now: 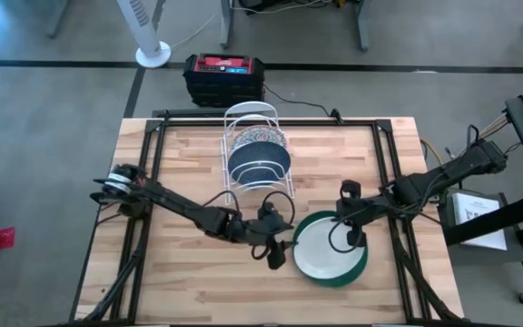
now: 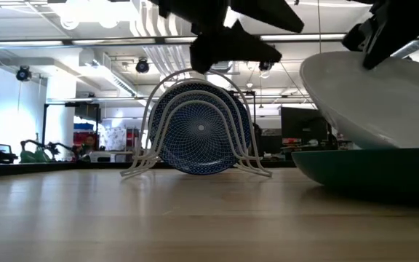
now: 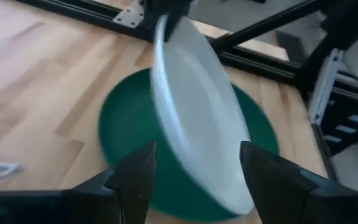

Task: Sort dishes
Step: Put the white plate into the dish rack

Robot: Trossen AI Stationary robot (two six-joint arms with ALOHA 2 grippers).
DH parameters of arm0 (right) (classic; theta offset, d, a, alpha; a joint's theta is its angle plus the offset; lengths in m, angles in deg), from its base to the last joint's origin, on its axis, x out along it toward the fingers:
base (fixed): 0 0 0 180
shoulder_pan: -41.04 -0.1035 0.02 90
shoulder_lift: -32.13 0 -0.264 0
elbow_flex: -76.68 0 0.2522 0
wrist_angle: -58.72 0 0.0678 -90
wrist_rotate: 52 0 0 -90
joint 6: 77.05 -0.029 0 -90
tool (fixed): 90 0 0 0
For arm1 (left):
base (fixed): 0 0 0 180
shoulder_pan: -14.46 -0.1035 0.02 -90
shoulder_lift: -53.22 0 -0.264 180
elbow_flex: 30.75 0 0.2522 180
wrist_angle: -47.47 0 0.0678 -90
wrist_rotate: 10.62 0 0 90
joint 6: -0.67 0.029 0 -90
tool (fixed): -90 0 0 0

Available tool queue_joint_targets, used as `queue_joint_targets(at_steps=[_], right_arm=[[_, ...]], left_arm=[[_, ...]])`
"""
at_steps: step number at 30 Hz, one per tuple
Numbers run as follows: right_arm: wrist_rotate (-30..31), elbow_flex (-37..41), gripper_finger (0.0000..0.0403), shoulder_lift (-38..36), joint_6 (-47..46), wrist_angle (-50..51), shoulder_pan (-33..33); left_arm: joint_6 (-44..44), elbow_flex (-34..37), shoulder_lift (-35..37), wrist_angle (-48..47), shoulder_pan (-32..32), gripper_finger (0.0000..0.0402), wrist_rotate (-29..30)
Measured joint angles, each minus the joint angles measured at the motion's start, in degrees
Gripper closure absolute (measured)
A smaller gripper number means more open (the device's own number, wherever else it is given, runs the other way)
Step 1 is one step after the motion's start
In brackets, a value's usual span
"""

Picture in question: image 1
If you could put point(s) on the floral patterned plate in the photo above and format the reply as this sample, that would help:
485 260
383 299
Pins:
257 135

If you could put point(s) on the black aluminium table frame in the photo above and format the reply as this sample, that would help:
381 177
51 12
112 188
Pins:
334 121

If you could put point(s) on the white paper manual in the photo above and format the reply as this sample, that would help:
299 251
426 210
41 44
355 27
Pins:
479 222

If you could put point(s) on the red black power station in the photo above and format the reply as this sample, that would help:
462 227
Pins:
223 86

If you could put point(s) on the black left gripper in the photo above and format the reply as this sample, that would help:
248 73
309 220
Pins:
268 229

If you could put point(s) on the blue patterned plate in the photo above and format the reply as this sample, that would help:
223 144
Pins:
257 159

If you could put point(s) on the dark green plate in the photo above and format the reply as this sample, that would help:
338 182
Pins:
354 276

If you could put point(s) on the grey desk leg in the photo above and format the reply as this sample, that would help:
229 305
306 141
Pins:
363 27
57 20
227 27

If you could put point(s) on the white tower fan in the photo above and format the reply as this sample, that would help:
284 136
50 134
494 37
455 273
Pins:
152 55

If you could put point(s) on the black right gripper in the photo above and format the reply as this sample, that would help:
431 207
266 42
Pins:
357 211

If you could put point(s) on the grey metal bracket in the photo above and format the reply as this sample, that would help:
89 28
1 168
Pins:
392 194

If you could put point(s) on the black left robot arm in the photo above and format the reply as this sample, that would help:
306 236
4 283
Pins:
180 206

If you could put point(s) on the grey base plate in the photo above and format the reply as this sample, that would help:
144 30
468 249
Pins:
470 256

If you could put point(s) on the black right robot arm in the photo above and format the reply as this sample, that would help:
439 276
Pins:
447 175

